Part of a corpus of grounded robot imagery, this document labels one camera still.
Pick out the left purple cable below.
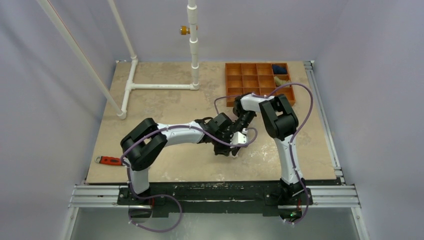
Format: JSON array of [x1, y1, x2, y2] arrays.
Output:
[[119, 124, 259, 233]]

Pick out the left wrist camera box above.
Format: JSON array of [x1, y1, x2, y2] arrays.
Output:
[[230, 131, 249, 148]]

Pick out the orange yellow valve knob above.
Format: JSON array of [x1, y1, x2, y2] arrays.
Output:
[[179, 25, 191, 36]]

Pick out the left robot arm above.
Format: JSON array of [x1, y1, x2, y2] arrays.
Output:
[[120, 113, 248, 205]]

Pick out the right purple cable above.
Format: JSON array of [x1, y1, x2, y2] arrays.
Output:
[[213, 82, 315, 226]]

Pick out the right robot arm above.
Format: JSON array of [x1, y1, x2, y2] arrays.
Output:
[[233, 93, 304, 205]]

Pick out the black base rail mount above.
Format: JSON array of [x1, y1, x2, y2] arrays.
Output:
[[117, 180, 314, 220]]

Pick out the adjustable wrench red handle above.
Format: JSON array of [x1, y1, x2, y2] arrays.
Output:
[[94, 156, 124, 166]]

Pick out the white PVC pipe frame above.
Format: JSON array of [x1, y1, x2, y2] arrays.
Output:
[[38, 0, 204, 120]]

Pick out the aluminium frame rails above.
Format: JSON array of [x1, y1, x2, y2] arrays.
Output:
[[67, 60, 370, 240]]

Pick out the rolled olive cloth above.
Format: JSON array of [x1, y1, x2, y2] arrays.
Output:
[[273, 75, 291, 87]]

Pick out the orange compartment tray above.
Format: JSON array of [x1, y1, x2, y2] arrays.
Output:
[[225, 62, 292, 107]]

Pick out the rolled blue cloth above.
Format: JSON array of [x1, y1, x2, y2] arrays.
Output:
[[271, 64, 288, 75]]

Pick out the purple cable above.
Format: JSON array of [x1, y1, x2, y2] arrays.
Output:
[[119, 124, 259, 233], [213, 82, 315, 226]]

